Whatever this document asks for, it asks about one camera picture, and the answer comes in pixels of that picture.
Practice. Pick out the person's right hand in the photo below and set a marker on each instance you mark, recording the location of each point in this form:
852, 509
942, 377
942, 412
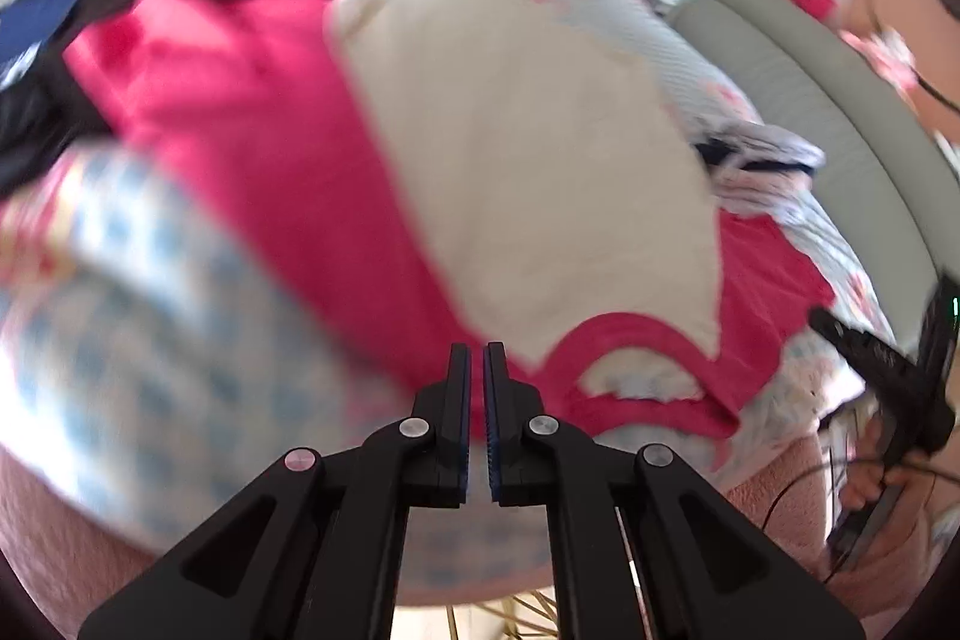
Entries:
859, 482

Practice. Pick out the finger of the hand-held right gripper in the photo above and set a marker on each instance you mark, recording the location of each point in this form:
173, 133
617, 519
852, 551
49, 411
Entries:
862, 351

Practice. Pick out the blue garment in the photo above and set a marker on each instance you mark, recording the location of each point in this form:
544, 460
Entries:
45, 10

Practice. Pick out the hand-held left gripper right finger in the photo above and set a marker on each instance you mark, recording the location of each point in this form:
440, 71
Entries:
493, 430

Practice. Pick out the pink plush toy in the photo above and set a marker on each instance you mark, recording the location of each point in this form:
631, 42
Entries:
881, 55

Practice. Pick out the person's right forearm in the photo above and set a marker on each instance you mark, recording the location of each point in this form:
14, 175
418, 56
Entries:
915, 535

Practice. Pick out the thin hoop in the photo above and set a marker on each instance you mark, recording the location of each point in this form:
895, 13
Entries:
937, 93

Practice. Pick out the blue checkered printed blanket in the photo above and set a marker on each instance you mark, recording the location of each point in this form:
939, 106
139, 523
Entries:
165, 325

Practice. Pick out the pink and cream shirt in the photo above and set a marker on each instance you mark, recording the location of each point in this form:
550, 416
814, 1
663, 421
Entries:
487, 145

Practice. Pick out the grey padded headboard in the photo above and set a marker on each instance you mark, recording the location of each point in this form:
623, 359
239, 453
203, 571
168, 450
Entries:
810, 93

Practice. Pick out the pink fleece robe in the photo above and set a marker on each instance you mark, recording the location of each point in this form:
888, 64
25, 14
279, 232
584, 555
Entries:
45, 520

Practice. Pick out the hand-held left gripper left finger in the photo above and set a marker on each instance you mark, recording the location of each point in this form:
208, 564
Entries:
461, 430

